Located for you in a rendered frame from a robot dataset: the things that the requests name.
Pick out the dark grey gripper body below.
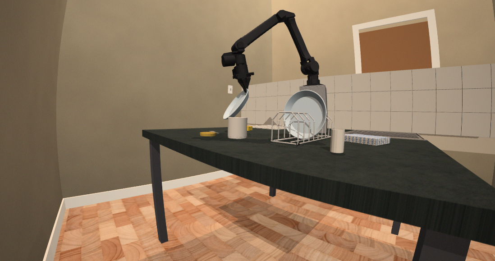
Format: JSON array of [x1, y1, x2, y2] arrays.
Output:
[[233, 63, 254, 80]]

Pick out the orange round disc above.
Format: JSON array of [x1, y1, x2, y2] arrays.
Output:
[[200, 132, 216, 137]]

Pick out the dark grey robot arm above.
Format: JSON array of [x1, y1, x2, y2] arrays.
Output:
[[221, 10, 322, 86]]

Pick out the white round plate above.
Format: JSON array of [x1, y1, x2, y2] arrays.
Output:
[[223, 89, 249, 119], [283, 90, 327, 139]]

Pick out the beige tiled wall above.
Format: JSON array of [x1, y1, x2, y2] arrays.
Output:
[[241, 64, 495, 154]]

